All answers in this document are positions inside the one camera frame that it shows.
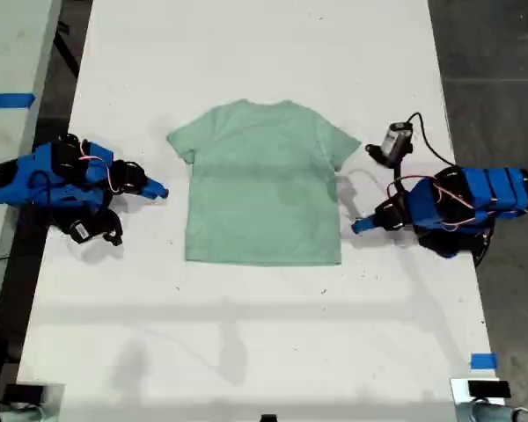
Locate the white metal bracket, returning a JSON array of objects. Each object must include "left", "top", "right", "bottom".
[{"left": 450, "top": 377, "right": 507, "bottom": 422}]

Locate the small black box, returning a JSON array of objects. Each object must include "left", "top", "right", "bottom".
[
  {"left": 467, "top": 380, "right": 511, "bottom": 399},
  {"left": 3, "top": 383, "right": 46, "bottom": 404}
]

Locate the short blue tape strip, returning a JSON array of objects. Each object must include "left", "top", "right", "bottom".
[{"left": 470, "top": 353, "right": 498, "bottom": 370}]

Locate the long blue tape strip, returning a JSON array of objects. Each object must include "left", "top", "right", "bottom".
[{"left": 0, "top": 92, "right": 38, "bottom": 109}]

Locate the black arm base cable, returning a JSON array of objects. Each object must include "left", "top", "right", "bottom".
[{"left": 473, "top": 223, "right": 497, "bottom": 268}]

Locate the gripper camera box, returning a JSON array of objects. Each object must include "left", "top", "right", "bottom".
[
  {"left": 380, "top": 122, "right": 414, "bottom": 167},
  {"left": 69, "top": 221, "right": 95, "bottom": 244}
]

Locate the pale grey tube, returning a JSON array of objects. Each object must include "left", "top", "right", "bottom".
[
  {"left": 457, "top": 399, "right": 528, "bottom": 422},
  {"left": 0, "top": 406, "right": 48, "bottom": 422}
]

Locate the pale green T-shirt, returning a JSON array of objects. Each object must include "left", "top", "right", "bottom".
[{"left": 165, "top": 99, "right": 363, "bottom": 267}]

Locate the gripper camera cable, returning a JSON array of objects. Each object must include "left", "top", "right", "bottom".
[{"left": 402, "top": 112, "right": 457, "bottom": 171}]

